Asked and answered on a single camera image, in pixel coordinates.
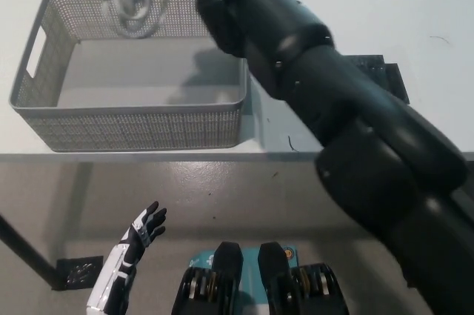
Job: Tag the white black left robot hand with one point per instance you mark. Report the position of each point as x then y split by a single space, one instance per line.
111 278

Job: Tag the grey perforated plastic basket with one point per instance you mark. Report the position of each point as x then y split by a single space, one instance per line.
129 126

